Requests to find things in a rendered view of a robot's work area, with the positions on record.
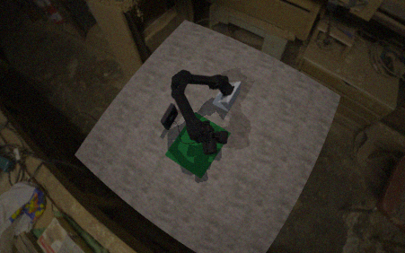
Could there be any green circuit board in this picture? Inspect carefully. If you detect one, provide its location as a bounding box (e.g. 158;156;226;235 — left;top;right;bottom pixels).
165;120;231;179

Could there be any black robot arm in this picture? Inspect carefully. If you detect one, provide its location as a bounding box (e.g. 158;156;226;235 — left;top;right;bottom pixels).
171;70;235;155

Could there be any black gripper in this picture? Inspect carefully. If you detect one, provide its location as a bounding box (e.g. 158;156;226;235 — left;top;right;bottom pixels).
212;130;228;144

